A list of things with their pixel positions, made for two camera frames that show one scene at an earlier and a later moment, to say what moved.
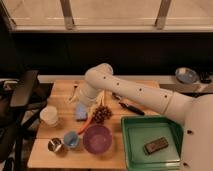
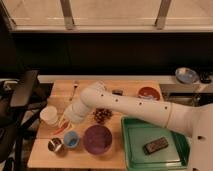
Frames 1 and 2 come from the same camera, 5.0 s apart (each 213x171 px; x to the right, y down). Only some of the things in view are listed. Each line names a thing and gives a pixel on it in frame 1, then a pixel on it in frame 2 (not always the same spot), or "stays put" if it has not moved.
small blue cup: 71,139 stays put
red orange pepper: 88,121 to 57,130
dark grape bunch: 101,114 stays put
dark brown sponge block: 155,145 stays put
